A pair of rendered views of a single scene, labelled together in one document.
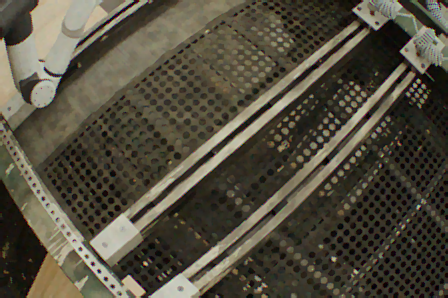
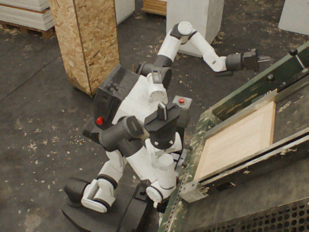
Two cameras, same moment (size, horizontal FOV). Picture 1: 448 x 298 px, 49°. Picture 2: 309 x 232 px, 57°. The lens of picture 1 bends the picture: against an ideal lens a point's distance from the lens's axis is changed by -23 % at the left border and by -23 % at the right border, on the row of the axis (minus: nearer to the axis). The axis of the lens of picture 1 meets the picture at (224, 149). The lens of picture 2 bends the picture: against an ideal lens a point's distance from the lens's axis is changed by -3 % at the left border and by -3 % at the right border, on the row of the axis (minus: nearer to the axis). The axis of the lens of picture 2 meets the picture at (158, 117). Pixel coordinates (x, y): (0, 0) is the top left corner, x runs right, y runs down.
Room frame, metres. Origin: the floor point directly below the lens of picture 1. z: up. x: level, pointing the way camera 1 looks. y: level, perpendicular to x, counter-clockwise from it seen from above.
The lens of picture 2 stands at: (1.22, -0.21, 2.18)
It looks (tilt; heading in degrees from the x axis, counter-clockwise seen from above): 43 degrees down; 90
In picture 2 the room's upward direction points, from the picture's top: straight up
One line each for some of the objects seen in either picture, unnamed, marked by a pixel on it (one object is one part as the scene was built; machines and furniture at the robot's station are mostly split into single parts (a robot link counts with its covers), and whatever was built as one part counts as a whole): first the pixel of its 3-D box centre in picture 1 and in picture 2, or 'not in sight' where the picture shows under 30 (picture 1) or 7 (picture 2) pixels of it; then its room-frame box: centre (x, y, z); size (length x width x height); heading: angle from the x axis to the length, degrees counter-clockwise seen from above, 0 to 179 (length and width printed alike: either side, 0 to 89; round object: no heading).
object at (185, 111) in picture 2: not in sight; (180, 111); (1.37, 1.26, 0.84); 0.12 x 0.12 x 0.18; 71
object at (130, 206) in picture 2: not in sight; (105, 203); (0.81, 0.94, 0.19); 0.64 x 0.52 x 0.33; 161
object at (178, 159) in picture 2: not in sight; (170, 179); (1.29, 0.83, 0.69); 0.50 x 0.14 x 0.24; 71
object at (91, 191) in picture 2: not in sight; (99, 195); (0.78, 0.95, 0.28); 0.21 x 0.20 x 0.13; 161
